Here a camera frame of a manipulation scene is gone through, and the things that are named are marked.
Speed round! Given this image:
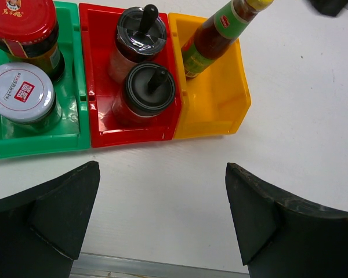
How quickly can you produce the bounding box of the yellow plastic bin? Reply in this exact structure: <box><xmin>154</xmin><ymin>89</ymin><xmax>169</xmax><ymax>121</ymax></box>
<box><xmin>168</xmin><ymin>13</ymin><xmax>251</xmax><ymax>139</ymax></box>

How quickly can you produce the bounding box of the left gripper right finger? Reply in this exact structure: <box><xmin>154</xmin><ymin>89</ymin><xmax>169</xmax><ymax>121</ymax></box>
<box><xmin>225</xmin><ymin>163</ymin><xmax>348</xmax><ymax>277</ymax></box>

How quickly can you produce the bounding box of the red chili sauce bottle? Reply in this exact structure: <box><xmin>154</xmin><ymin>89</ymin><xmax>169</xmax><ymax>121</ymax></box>
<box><xmin>181</xmin><ymin>0</ymin><xmax>273</xmax><ymax>78</ymax></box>

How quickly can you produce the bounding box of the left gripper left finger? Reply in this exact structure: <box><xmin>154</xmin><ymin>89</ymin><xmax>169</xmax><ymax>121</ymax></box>
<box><xmin>0</xmin><ymin>161</ymin><xmax>100</xmax><ymax>277</ymax></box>

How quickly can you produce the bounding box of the red plastic bin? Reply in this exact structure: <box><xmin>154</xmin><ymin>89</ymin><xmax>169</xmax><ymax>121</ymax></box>
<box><xmin>79</xmin><ymin>3</ymin><xmax>182</xmax><ymax>148</ymax></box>

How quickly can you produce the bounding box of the white spice jar black lid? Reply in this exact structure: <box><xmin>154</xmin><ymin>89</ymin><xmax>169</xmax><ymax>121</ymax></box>
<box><xmin>108</xmin><ymin>4</ymin><xmax>167</xmax><ymax>83</ymax></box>

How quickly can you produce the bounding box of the red lid sauce jar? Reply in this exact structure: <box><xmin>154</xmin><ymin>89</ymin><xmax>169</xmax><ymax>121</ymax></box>
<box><xmin>0</xmin><ymin>0</ymin><xmax>65</xmax><ymax>81</ymax></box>

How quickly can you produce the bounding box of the silver lid jar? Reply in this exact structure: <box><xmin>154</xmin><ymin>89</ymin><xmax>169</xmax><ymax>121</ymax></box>
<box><xmin>0</xmin><ymin>62</ymin><xmax>62</xmax><ymax>133</ymax></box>

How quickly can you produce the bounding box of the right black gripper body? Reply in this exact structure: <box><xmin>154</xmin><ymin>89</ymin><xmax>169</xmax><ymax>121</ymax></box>
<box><xmin>308</xmin><ymin>0</ymin><xmax>348</xmax><ymax>17</ymax></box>

